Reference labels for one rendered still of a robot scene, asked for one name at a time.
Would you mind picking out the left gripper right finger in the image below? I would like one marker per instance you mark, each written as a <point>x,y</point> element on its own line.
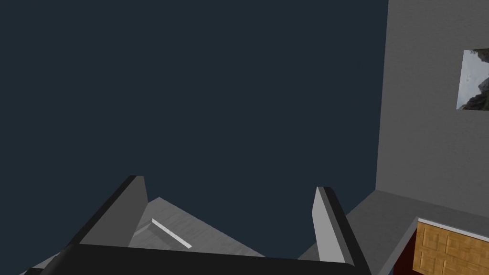
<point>330,233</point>

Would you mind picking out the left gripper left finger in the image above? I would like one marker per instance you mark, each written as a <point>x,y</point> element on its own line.
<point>116,217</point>

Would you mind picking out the landscape picture on wall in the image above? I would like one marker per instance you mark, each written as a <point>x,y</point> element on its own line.
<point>473,80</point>

